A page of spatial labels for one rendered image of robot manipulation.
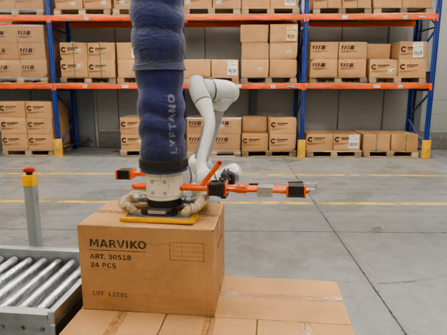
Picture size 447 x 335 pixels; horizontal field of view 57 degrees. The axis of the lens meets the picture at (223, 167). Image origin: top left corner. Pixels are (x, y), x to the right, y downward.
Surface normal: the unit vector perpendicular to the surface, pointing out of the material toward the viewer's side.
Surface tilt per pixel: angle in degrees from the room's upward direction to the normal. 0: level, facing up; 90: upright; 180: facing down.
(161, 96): 76
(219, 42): 90
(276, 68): 90
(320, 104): 90
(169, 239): 90
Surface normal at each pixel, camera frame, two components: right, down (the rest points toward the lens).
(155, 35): 0.04, -0.07
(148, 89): -0.31, 0.00
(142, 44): -0.48, 0.20
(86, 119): -0.03, 0.19
